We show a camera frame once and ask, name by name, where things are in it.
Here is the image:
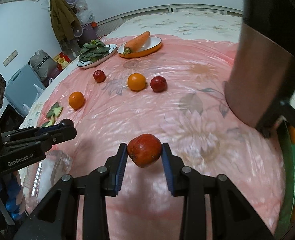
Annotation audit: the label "red apple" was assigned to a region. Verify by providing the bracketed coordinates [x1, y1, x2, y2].
[93, 70, 106, 83]
[150, 76, 167, 93]
[127, 134, 162, 168]

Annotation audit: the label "dark plum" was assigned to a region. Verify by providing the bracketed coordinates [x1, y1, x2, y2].
[59, 119, 74, 128]

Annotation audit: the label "left gloved hand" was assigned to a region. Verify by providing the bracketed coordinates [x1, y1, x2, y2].
[0, 171, 26, 225]

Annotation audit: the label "bok choy leaf lower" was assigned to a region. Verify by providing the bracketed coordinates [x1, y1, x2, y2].
[41, 115, 55, 127]

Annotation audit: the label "bok choy leaf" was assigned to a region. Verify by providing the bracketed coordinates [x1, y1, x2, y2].
[41, 115, 55, 127]
[46, 102, 63, 119]

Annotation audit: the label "bok choy leaf upper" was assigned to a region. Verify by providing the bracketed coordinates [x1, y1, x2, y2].
[46, 102, 63, 119]

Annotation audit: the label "white plastic bag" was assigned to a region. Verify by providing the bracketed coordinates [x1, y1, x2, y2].
[22, 84, 45, 114]

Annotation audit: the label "clear glass tray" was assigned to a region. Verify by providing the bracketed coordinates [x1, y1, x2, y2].
[23, 150, 73, 201]

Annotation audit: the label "blue plastic case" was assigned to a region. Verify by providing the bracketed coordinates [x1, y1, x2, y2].
[5, 64, 46, 117]

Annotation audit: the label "grey bag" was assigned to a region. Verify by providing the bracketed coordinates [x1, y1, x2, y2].
[29, 50, 60, 81]

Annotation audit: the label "patterned plate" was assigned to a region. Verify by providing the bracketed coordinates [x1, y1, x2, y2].
[77, 43, 118, 69]

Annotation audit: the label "red snack boxes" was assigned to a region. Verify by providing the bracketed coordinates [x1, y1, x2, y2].
[53, 51, 71, 71]

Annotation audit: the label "pile of green leaves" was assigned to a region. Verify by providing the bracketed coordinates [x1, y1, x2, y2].
[79, 40, 110, 62]

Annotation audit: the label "green tray box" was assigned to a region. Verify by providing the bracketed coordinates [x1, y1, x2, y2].
[274, 121, 295, 239]

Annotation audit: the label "purple bin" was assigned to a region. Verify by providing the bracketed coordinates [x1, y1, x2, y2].
[81, 22, 98, 40]

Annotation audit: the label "carrot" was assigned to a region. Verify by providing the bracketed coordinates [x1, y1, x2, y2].
[123, 31, 150, 55]

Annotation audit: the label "olive jacket on rack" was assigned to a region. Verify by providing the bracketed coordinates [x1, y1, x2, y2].
[50, 0, 82, 43]

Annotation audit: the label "pink plastic sheet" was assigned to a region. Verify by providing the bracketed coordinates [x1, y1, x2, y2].
[24, 34, 288, 240]

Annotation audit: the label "orange oval dish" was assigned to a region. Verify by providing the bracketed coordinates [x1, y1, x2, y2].
[117, 36, 163, 59]

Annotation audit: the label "black and copper kettle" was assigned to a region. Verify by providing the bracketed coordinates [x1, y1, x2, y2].
[224, 0, 295, 137]

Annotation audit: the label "wall switch plate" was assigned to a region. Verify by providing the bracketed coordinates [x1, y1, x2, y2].
[3, 50, 18, 67]

